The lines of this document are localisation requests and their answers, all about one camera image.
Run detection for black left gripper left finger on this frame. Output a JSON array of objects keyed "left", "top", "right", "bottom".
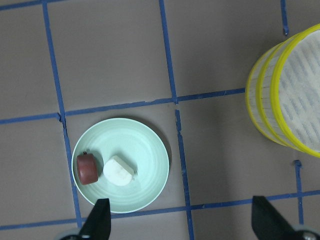
[{"left": 78, "top": 198, "right": 111, "bottom": 240}]

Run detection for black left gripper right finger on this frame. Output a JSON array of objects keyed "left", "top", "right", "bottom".
[{"left": 251, "top": 196, "right": 300, "bottom": 240}]

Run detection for white bun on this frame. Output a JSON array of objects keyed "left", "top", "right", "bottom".
[{"left": 103, "top": 155, "right": 135, "bottom": 187}]

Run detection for brown bun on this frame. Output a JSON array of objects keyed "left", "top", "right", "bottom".
[{"left": 76, "top": 152, "right": 99, "bottom": 185}]

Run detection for yellow steamer top layer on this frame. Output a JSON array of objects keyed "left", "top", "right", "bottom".
[{"left": 270, "top": 24, "right": 320, "bottom": 157}]

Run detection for yellow steamer layer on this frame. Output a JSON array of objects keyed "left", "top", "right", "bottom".
[
  {"left": 245, "top": 43, "right": 289, "bottom": 147},
  {"left": 270, "top": 24, "right": 320, "bottom": 157}
]

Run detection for yellow steamer bottom layer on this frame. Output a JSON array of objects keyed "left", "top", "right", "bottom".
[{"left": 245, "top": 43, "right": 289, "bottom": 147}]

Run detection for light green round plate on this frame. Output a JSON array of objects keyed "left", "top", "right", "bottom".
[{"left": 72, "top": 118, "right": 170, "bottom": 214}]

